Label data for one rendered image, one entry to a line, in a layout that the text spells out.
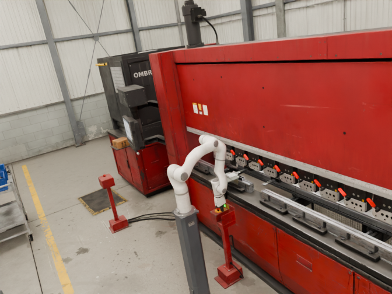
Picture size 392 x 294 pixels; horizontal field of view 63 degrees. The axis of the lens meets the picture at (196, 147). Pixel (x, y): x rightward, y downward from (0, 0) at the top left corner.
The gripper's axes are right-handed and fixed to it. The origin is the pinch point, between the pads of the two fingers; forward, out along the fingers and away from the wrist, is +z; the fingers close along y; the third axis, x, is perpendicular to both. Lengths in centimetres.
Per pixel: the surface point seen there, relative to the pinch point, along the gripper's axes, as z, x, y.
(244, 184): -6.9, -7.2, -36.1
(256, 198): -0.1, 11.8, -33.1
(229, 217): 8.9, 4.7, -3.4
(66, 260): 73, -166, 142
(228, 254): 54, -2, 3
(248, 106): -90, 13, -41
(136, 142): -51, -126, 21
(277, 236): 18, 49, -21
